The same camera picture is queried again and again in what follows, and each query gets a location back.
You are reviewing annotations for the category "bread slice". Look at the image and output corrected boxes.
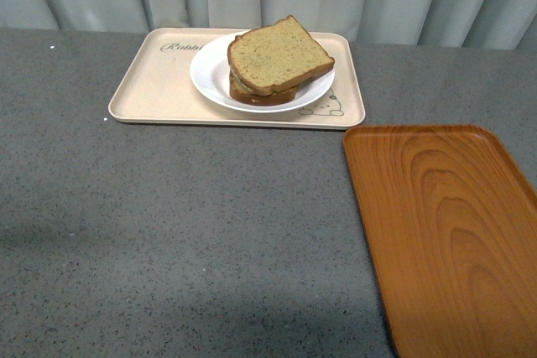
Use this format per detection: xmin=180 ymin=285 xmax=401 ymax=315
xmin=227 ymin=15 xmax=335 ymax=96
xmin=229 ymin=71 xmax=299 ymax=106

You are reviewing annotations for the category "white round plate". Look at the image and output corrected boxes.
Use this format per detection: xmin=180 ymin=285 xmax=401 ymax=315
xmin=190 ymin=31 xmax=336 ymax=114

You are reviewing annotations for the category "beige rabbit tray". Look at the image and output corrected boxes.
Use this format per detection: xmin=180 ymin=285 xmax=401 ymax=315
xmin=108 ymin=28 xmax=366 ymax=130

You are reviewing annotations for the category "brown wooden tray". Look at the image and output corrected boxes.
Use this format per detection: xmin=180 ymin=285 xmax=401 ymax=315
xmin=343 ymin=125 xmax=536 ymax=357

